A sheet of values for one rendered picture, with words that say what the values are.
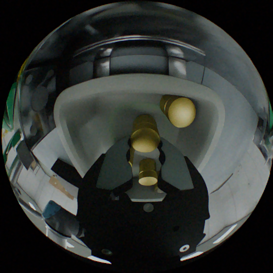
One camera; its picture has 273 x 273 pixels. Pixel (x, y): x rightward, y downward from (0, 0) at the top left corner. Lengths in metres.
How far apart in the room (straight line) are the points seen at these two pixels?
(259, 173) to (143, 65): 3.65
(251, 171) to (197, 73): 3.58
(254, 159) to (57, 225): 3.77
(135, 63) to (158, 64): 0.04
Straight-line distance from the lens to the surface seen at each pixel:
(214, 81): 0.21
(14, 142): 0.15
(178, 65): 0.16
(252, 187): 3.76
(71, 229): 0.37
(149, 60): 0.16
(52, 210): 0.35
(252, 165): 3.62
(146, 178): 0.16
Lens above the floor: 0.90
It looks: 58 degrees down
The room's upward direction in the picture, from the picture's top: 175 degrees counter-clockwise
